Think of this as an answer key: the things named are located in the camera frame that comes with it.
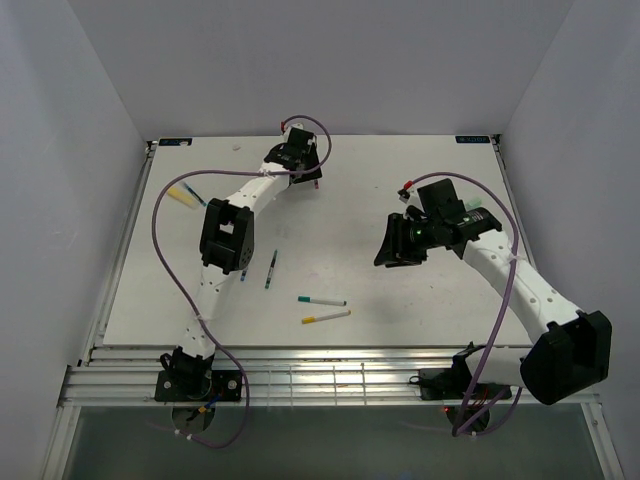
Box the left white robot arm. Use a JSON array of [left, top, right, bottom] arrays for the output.
[[151, 134, 329, 400]]

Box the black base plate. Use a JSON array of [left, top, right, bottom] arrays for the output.
[[154, 370, 243, 403], [408, 368, 505, 401]]

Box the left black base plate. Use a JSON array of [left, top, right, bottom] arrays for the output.
[[154, 370, 243, 403]]

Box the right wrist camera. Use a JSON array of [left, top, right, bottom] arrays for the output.
[[397, 179, 466, 218]]

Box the yellow marker cap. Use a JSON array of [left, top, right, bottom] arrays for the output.
[[166, 187, 199, 209]]

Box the aluminium frame rail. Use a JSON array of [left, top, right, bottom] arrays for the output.
[[57, 347, 601, 409]]

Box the right blue corner label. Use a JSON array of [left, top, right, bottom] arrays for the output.
[[455, 135, 491, 144]]

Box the green capped white marker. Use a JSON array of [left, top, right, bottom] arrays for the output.
[[297, 295, 347, 307]]

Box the left blue corner label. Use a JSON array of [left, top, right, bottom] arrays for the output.
[[158, 138, 193, 147]]

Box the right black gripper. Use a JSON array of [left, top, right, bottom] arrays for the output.
[[373, 212, 440, 268]]

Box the dark blue pen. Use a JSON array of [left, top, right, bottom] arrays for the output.
[[182, 182, 208, 207]]

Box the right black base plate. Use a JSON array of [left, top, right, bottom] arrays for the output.
[[408, 368, 505, 401]]

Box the blue corner label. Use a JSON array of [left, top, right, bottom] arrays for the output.
[[455, 135, 491, 144], [158, 138, 193, 147]]

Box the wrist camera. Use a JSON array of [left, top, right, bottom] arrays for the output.
[[397, 179, 466, 218], [281, 122, 316, 154]]

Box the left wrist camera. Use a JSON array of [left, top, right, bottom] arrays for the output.
[[281, 122, 316, 154]]

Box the green pen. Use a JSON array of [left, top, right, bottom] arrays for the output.
[[264, 249, 278, 290]]

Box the yellow capped white marker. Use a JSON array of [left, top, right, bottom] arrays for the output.
[[301, 310, 352, 325]]

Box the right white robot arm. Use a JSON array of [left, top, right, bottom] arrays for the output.
[[374, 206, 612, 405]]

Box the light green marker cap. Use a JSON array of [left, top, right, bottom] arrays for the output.
[[465, 197, 482, 210]]

